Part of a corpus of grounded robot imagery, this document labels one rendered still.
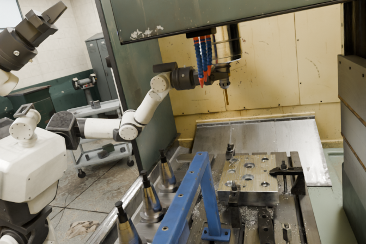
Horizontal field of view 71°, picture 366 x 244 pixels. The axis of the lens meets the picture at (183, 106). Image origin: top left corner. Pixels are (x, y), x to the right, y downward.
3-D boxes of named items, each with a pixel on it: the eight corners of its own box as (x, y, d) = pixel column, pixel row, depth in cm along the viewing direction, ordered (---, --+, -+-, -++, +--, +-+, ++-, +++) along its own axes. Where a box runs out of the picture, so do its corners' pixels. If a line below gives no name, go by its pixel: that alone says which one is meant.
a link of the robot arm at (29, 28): (22, 0, 58) (-18, 36, 58) (55, 34, 61) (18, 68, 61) (39, 8, 70) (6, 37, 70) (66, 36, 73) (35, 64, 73)
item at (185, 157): (174, 163, 85) (173, 160, 85) (178, 155, 90) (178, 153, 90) (194, 162, 83) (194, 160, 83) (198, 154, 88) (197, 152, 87)
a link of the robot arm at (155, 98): (171, 80, 99) (155, 107, 104) (178, 75, 107) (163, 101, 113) (158, 71, 99) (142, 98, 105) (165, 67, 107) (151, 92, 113)
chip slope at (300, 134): (178, 201, 162) (170, 164, 155) (201, 151, 223) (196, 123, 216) (340, 206, 133) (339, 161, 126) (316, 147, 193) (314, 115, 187)
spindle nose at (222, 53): (238, 62, 84) (233, 24, 81) (193, 67, 91) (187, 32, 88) (248, 54, 98) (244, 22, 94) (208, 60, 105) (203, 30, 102)
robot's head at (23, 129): (10, 145, 83) (8, 121, 80) (20, 130, 92) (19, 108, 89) (32, 146, 85) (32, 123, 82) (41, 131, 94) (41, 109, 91)
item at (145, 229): (124, 241, 55) (124, 238, 55) (136, 223, 60) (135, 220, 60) (154, 244, 53) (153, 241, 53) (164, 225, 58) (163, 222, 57)
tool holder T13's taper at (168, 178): (172, 188, 68) (167, 165, 66) (158, 187, 70) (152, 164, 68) (179, 178, 72) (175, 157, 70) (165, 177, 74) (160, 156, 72)
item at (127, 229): (139, 256, 48) (130, 226, 47) (116, 257, 49) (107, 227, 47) (145, 237, 53) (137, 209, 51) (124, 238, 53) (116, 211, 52)
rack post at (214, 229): (201, 240, 92) (186, 165, 84) (204, 229, 97) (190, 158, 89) (229, 242, 89) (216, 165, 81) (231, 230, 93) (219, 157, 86)
